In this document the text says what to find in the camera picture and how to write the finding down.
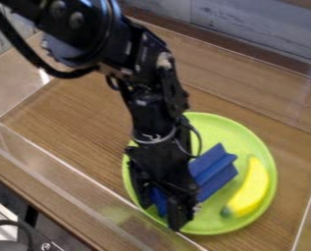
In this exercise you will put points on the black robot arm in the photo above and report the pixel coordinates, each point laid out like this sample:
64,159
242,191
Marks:
92,38

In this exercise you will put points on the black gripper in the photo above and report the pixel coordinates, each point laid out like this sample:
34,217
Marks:
153,154

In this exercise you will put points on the yellow toy banana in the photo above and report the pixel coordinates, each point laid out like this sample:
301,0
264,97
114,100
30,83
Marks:
250,195

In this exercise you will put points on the blue cross-shaped block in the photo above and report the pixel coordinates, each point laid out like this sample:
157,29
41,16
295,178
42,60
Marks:
209,173

